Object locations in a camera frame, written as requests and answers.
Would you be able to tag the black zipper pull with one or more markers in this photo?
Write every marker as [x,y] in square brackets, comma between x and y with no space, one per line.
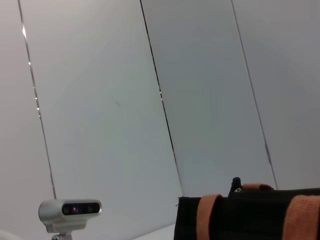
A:
[236,182]

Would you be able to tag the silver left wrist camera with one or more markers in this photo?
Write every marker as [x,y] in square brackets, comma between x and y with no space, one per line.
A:
[50,212]

